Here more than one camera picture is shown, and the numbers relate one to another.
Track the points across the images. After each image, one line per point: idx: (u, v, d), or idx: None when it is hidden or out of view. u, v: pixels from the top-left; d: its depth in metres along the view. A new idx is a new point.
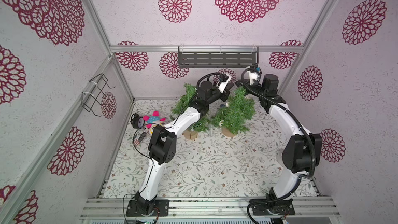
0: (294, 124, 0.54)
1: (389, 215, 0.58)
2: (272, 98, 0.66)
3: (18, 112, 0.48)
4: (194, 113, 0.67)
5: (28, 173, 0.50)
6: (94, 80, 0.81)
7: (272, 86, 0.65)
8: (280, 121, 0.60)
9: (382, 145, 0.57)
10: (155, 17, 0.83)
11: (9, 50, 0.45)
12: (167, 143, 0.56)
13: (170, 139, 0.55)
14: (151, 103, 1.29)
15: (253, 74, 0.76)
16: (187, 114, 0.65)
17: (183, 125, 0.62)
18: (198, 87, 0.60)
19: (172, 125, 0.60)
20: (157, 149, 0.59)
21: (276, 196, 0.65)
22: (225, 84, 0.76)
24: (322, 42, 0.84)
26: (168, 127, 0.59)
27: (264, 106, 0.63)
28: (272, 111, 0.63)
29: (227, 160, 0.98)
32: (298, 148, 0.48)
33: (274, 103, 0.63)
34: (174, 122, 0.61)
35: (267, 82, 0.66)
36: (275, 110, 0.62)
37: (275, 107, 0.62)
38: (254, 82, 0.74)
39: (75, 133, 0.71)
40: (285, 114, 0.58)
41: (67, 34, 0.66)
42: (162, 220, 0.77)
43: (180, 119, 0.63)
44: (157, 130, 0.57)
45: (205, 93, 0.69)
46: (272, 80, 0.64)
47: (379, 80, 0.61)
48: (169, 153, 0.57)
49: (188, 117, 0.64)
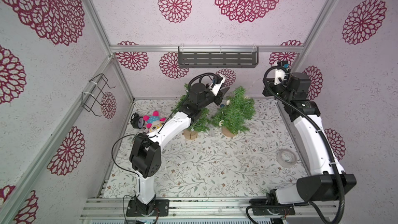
0: (324, 154, 0.43)
1: (389, 215, 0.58)
2: (302, 105, 0.50)
3: (19, 112, 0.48)
4: (183, 118, 0.59)
5: (28, 173, 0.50)
6: (94, 80, 0.81)
7: (301, 88, 0.49)
8: (303, 138, 0.49)
9: (382, 145, 0.57)
10: (155, 17, 0.83)
11: (9, 50, 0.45)
12: (149, 155, 0.48)
13: (152, 150, 0.47)
14: (151, 103, 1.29)
15: (280, 72, 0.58)
16: (175, 122, 0.57)
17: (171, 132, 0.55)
18: (189, 90, 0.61)
19: (156, 134, 0.52)
20: (140, 159, 0.51)
21: (279, 200, 0.64)
22: (219, 86, 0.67)
24: (322, 42, 0.84)
26: (151, 137, 0.51)
27: (289, 113, 0.51)
28: (300, 125, 0.49)
29: (227, 160, 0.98)
32: (322, 188, 0.39)
33: (304, 115, 0.48)
34: (160, 130, 0.54)
35: (296, 82, 0.51)
36: (303, 126, 0.47)
37: (306, 122, 0.47)
38: (279, 81, 0.61)
39: (75, 133, 0.71)
40: (316, 137, 0.45)
41: (67, 34, 0.66)
42: (162, 220, 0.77)
43: (167, 127, 0.55)
44: (138, 139, 0.50)
45: (197, 95, 0.60)
46: (302, 80, 0.49)
47: (379, 80, 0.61)
48: (152, 165, 0.50)
49: (176, 124, 0.57)
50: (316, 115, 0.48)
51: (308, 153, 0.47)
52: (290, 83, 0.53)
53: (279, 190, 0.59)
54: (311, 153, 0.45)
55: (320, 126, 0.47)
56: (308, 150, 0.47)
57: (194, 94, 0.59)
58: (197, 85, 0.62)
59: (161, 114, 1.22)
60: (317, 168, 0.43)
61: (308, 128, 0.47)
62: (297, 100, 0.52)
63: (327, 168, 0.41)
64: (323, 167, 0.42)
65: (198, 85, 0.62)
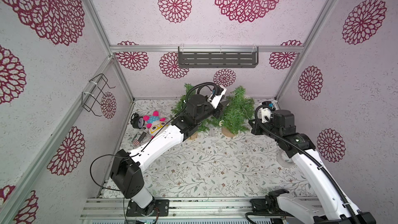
0: (334, 193, 0.42)
1: (389, 215, 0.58)
2: (296, 140, 0.51)
3: (19, 112, 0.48)
4: (174, 134, 0.53)
5: (28, 173, 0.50)
6: (94, 80, 0.81)
7: (287, 123, 0.52)
8: (306, 176, 0.47)
9: (382, 145, 0.57)
10: (155, 17, 0.83)
11: (9, 50, 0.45)
12: (128, 176, 0.42)
13: (131, 171, 0.42)
14: (151, 103, 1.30)
15: (266, 111, 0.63)
16: (164, 138, 0.51)
17: (158, 149, 0.49)
18: (187, 103, 0.54)
19: (139, 152, 0.46)
20: (119, 178, 0.46)
21: (280, 207, 0.64)
22: (219, 97, 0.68)
24: (322, 42, 0.84)
26: (132, 156, 0.45)
27: (285, 150, 0.51)
28: (299, 162, 0.48)
29: (227, 160, 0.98)
32: None
33: (302, 152, 0.49)
34: (143, 149, 0.48)
35: (282, 119, 0.54)
36: (303, 163, 0.47)
37: (305, 159, 0.47)
38: (266, 119, 0.66)
39: (75, 133, 0.71)
40: (320, 173, 0.45)
41: (67, 34, 0.66)
42: (162, 220, 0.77)
43: (152, 144, 0.49)
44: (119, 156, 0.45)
45: (196, 108, 0.54)
46: (286, 116, 0.52)
47: (379, 80, 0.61)
48: (131, 186, 0.44)
49: (165, 141, 0.51)
50: (312, 150, 0.49)
51: (315, 191, 0.45)
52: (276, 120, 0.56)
53: (282, 197, 0.64)
54: (320, 192, 0.43)
55: (318, 162, 0.47)
56: (315, 188, 0.45)
57: (192, 106, 0.53)
58: (196, 97, 0.55)
59: (161, 114, 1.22)
60: (333, 211, 0.40)
61: (309, 165, 0.46)
62: (288, 135, 0.55)
63: (343, 210, 0.39)
64: (338, 209, 0.39)
65: (196, 96, 0.56)
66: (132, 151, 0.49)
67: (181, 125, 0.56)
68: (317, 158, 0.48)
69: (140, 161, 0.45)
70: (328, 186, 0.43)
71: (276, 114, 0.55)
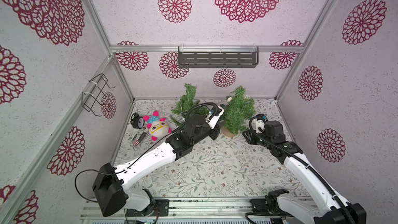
0: (322, 187, 0.45)
1: (389, 215, 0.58)
2: (285, 146, 0.57)
3: (19, 112, 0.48)
4: (166, 154, 0.50)
5: (28, 172, 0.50)
6: (94, 80, 0.81)
7: (278, 132, 0.59)
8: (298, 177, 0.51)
9: (382, 145, 0.57)
10: (155, 17, 0.83)
11: (9, 50, 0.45)
12: (109, 194, 0.39)
13: (113, 190, 0.40)
14: (150, 103, 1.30)
15: (260, 122, 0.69)
16: (155, 157, 0.49)
17: (145, 168, 0.47)
18: (187, 122, 0.53)
19: (125, 169, 0.45)
20: (101, 193, 0.44)
21: (280, 207, 0.64)
22: (217, 118, 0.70)
24: (322, 42, 0.84)
26: (117, 172, 0.43)
27: (276, 156, 0.57)
28: (288, 164, 0.53)
29: (227, 160, 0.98)
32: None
33: (292, 155, 0.54)
34: (130, 165, 0.46)
35: (271, 128, 0.61)
36: (292, 164, 0.52)
37: (294, 160, 0.52)
38: (260, 129, 0.71)
39: (75, 133, 0.71)
40: (307, 172, 0.49)
41: (67, 34, 0.66)
42: (162, 220, 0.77)
43: (140, 162, 0.47)
44: (104, 170, 0.43)
45: (194, 128, 0.53)
46: (275, 126, 0.58)
47: (379, 80, 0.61)
48: (111, 204, 0.42)
49: (155, 159, 0.49)
50: (300, 154, 0.54)
51: (308, 190, 0.48)
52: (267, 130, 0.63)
53: (282, 198, 0.64)
54: (311, 190, 0.46)
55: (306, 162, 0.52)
56: (307, 186, 0.48)
57: (189, 126, 0.51)
58: (197, 117, 0.55)
59: (161, 114, 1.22)
60: (324, 205, 0.42)
61: (298, 166, 0.51)
62: (278, 142, 0.61)
63: (332, 202, 0.42)
64: (328, 201, 0.42)
65: (198, 117, 0.55)
66: (118, 167, 0.45)
67: (176, 145, 0.54)
68: (304, 159, 0.52)
69: (124, 179, 0.43)
70: (316, 183, 0.46)
71: (266, 124, 0.62)
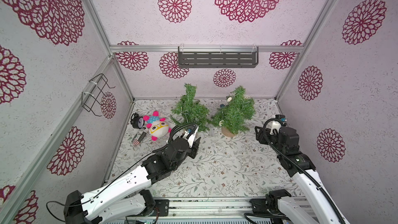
0: (331, 214, 0.43)
1: (389, 215, 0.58)
2: (297, 160, 0.54)
3: (19, 112, 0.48)
4: (139, 180, 0.48)
5: (28, 173, 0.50)
6: (94, 80, 0.81)
7: (292, 142, 0.53)
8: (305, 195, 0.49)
9: (382, 145, 0.57)
10: (155, 17, 0.83)
11: (9, 50, 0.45)
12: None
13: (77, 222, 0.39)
14: (150, 103, 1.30)
15: (276, 123, 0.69)
16: (126, 183, 0.47)
17: (114, 196, 0.45)
18: (170, 144, 0.52)
19: (92, 198, 0.43)
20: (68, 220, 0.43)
21: (280, 209, 0.64)
22: (194, 136, 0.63)
24: (322, 42, 0.84)
26: (83, 203, 0.42)
27: (286, 168, 0.54)
28: (299, 182, 0.51)
29: (227, 160, 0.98)
32: None
33: (303, 171, 0.51)
34: (99, 193, 0.44)
35: (285, 137, 0.55)
36: (303, 182, 0.49)
37: (305, 178, 0.49)
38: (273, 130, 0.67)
39: (75, 133, 0.71)
40: (317, 193, 0.46)
41: (67, 34, 0.66)
42: (162, 220, 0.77)
43: (109, 189, 0.45)
44: (71, 198, 0.42)
45: (176, 154, 0.52)
46: (291, 136, 0.54)
47: (379, 80, 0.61)
48: None
49: (126, 187, 0.47)
50: (313, 170, 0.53)
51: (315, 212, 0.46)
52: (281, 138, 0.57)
53: (283, 201, 0.64)
54: (318, 212, 0.45)
55: (318, 182, 0.49)
56: (314, 208, 0.46)
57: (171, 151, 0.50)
58: (182, 141, 0.54)
59: (161, 114, 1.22)
60: None
61: (309, 185, 0.48)
62: (291, 154, 0.57)
63: None
64: None
65: (183, 140, 0.55)
66: (85, 195, 0.44)
67: (154, 168, 0.51)
68: (316, 178, 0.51)
69: (88, 210, 0.41)
70: (326, 207, 0.44)
71: (281, 132, 0.57)
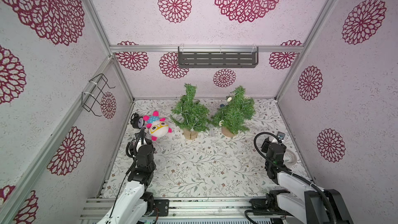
0: (304, 183, 0.53)
1: (389, 215, 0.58)
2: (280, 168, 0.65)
3: (19, 112, 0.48)
4: (135, 187, 0.57)
5: (28, 173, 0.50)
6: (94, 80, 0.81)
7: (278, 158, 0.66)
8: (290, 188, 0.57)
9: (382, 145, 0.57)
10: (155, 17, 0.83)
11: (9, 50, 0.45)
12: None
13: None
14: (151, 103, 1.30)
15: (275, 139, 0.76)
16: (128, 195, 0.53)
17: (125, 208, 0.50)
18: (137, 156, 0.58)
19: (108, 220, 0.45)
20: None
21: (280, 206, 0.64)
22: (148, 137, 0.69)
24: (322, 42, 0.84)
26: None
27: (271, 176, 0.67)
28: (281, 179, 0.62)
29: (227, 160, 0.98)
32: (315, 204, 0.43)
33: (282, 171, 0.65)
34: (110, 214, 0.47)
35: (271, 151, 0.68)
36: (282, 175, 0.62)
37: (283, 173, 0.63)
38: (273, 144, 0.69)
39: (75, 133, 0.71)
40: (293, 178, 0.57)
41: (67, 34, 0.66)
42: (162, 220, 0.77)
43: (117, 206, 0.49)
44: None
45: (146, 158, 0.64)
46: (277, 152, 0.66)
47: (379, 80, 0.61)
48: None
49: (130, 196, 0.53)
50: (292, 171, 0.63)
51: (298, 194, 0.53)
52: (269, 154, 0.70)
53: (281, 195, 0.65)
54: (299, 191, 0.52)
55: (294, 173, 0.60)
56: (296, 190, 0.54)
57: (142, 157, 0.61)
58: (144, 147, 0.65)
59: (161, 114, 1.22)
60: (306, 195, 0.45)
61: (286, 176, 0.60)
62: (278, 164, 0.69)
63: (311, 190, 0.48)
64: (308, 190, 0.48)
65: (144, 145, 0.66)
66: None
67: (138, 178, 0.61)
68: None
69: None
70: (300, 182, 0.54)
71: (270, 149, 0.69)
